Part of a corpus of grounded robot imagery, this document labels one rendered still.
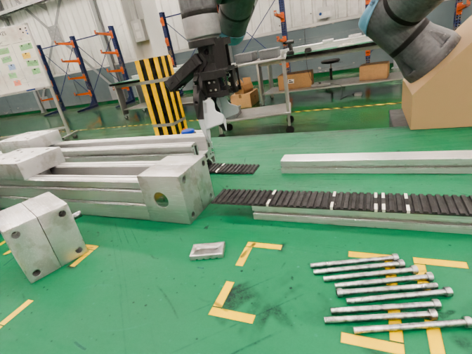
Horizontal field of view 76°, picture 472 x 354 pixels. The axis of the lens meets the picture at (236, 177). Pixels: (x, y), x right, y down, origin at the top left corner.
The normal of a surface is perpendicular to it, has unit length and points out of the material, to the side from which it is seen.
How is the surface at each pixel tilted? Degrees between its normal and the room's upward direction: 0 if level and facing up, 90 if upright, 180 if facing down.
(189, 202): 90
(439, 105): 90
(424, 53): 79
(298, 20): 90
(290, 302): 0
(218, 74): 90
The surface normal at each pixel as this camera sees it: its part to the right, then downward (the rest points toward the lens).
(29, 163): 0.91, 0.00
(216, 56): -0.38, 0.43
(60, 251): 0.72, 0.16
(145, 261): -0.17, -0.91
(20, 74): -0.03, 0.40
